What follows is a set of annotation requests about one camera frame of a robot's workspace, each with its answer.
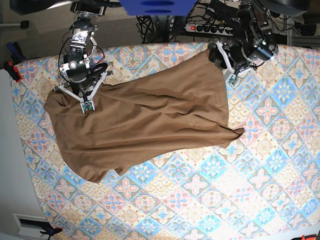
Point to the red clamp bottom edge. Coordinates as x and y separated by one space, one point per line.
308 237

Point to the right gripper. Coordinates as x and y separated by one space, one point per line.
86 94

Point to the orange black spring clamp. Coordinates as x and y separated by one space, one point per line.
50 231

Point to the black power strip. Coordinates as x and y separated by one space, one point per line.
209 29

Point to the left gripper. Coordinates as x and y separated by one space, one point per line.
232 71

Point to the black floor block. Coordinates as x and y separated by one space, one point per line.
24 24

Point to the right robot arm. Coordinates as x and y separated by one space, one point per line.
81 78

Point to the white floor vent box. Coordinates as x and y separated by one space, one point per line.
30 227

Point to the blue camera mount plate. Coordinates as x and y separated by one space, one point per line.
157 7

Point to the patterned tablecloth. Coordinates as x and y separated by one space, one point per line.
265 183

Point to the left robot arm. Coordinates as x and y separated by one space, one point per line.
250 43

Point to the brown t-shirt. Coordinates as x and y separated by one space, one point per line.
182 107

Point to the red black clamp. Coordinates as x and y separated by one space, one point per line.
12 70

